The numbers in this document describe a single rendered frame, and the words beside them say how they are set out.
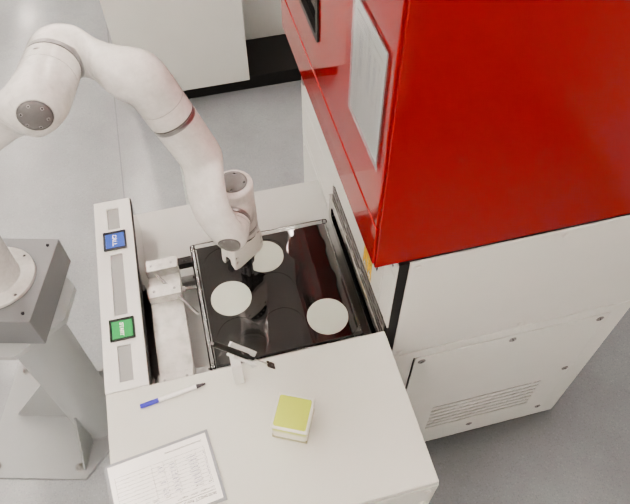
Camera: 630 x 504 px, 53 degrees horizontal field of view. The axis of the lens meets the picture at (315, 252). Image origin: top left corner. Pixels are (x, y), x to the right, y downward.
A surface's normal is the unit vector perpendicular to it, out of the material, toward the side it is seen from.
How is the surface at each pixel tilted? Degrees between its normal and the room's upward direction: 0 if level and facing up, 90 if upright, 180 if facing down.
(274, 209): 0
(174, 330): 0
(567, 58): 90
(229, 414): 0
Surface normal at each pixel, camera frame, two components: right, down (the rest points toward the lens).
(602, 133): 0.25, 0.78
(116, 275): 0.00, -0.59
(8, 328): -0.02, 0.80
